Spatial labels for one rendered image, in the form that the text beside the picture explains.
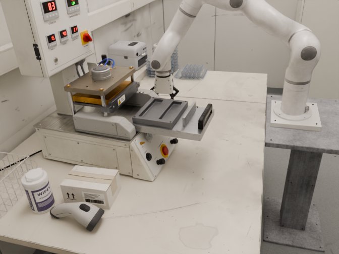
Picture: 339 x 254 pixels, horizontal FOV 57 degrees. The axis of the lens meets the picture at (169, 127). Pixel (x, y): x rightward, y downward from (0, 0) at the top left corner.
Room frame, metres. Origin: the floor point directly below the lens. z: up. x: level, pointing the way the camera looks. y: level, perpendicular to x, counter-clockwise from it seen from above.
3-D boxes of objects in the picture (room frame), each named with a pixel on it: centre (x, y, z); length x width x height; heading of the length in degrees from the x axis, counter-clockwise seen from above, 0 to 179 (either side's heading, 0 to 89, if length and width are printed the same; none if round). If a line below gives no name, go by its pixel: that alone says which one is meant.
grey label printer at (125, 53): (2.31, 0.28, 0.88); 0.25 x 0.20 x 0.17; 67
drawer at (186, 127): (1.13, -0.01, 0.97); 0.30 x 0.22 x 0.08; 68
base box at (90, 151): (1.26, 0.26, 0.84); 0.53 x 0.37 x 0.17; 68
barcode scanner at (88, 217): (0.80, 0.34, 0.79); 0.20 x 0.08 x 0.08; 73
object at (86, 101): (1.25, 0.27, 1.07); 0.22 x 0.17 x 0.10; 158
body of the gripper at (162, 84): (1.57, 0.02, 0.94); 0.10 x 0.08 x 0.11; 74
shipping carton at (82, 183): (0.92, 0.30, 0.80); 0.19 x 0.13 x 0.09; 73
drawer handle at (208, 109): (1.08, -0.14, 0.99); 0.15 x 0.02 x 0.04; 158
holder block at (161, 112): (1.15, 0.03, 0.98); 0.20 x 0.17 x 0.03; 158
